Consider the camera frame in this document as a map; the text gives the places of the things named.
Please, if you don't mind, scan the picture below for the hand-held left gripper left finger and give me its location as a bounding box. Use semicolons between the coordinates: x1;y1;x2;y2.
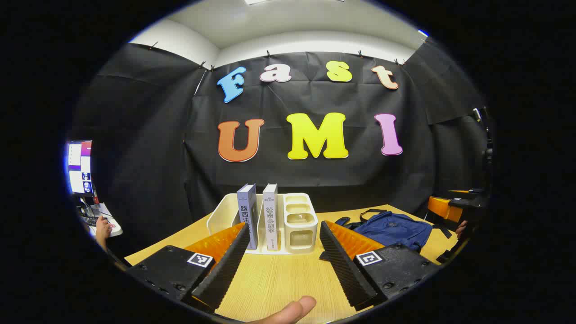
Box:
125;223;251;315

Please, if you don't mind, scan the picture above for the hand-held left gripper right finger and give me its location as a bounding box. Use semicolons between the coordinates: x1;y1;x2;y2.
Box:
319;220;442;312

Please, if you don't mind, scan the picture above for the blue schoolbag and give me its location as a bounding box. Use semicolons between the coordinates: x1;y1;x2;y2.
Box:
335;208;453;252

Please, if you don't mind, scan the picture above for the white plastic bookshelf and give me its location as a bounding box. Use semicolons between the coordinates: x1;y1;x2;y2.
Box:
206;193;319;256

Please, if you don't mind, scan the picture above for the pale white book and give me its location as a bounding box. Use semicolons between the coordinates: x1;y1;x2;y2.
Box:
262;183;279;251

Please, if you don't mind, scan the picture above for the grey-purple book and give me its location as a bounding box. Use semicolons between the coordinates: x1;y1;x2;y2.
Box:
237;183;259;250

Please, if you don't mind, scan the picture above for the dark stand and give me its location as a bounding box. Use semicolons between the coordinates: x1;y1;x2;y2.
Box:
472;107;494;189

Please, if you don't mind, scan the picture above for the black backdrop cloth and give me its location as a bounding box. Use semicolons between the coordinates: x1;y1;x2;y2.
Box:
71;37;492;259

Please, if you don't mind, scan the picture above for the white side desk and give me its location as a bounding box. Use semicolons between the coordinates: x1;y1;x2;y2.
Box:
88;203;123;238

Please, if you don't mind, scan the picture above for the computer monitor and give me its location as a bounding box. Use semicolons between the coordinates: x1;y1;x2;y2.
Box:
67;140;94;195

